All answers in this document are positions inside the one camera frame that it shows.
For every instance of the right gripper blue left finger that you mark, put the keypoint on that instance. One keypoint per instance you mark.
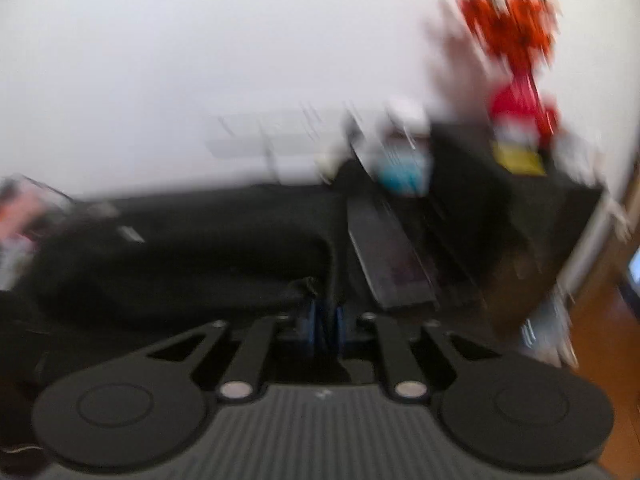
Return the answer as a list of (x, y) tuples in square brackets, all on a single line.
[(274, 350)]

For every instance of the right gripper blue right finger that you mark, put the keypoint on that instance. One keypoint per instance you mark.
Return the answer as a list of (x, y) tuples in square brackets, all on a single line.
[(371, 350)]

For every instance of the dark phone on desk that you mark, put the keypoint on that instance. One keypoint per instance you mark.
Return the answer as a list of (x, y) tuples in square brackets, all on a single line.
[(393, 270)]

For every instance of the black box on desk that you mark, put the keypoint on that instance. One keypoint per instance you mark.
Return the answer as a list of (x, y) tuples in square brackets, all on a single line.
[(489, 212)]

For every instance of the brown fish oil bottle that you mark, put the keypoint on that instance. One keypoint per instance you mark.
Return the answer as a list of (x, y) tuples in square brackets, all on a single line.
[(405, 164)]

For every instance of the pink power strip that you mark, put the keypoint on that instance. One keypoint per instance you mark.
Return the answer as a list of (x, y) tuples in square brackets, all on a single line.
[(27, 204)]

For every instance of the red ribbed vase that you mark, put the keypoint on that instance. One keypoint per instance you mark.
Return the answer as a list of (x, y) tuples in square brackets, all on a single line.
[(519, 115)]

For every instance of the white wall socket panel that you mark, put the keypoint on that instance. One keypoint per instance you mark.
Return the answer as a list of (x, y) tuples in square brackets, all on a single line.
[(288, 133)]

